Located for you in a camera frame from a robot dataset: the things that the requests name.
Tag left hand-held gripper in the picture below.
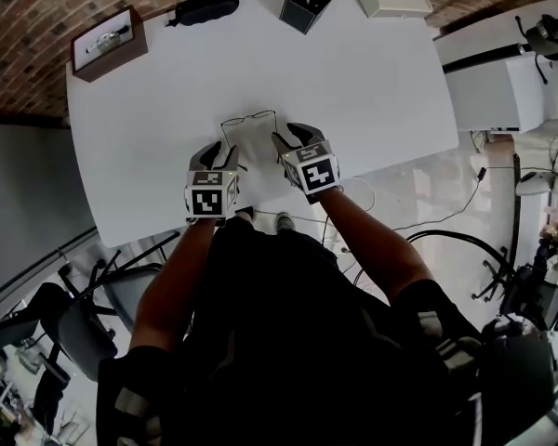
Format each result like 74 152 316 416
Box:
183 140 240 225

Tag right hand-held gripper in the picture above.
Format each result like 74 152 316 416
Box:
271 122 341 204

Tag thin wire-frame eyeglasses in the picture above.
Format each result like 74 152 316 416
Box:
219 109 283 171

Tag person's left forearm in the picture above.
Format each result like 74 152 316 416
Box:
128 216 215 355

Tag person's right forearm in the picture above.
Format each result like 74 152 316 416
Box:
316 188 436 308

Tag black glasses case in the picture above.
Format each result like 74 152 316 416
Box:
165 0 241 28

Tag person's right shoe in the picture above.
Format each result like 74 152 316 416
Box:
275 211 297 234

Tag black cube pen holder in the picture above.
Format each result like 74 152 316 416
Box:
278 0 335 35

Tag brown box with white inside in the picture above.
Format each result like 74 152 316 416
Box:
70 6 149 84

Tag grey office chair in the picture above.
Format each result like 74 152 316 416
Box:
101 262 166 334

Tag light grey tall refrigerator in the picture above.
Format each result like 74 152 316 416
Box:
0 123 99 315

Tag person's black clothing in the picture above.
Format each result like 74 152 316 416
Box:
95 216 485 446

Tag thin black pole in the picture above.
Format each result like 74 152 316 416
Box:
511 153 522 269

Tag white rounded device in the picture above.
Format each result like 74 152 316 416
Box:
515 170 555 198

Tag dark bag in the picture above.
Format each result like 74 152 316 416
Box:
525 14 558 85

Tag black mesh office chair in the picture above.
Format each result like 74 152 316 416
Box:
472 248 558 332

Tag black backpack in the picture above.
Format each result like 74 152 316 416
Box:
478 321 558 431

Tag thick black curved cable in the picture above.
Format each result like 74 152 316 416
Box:
405 230 511 271

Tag grey cable with black plug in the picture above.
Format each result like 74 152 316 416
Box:
392 167 489 231

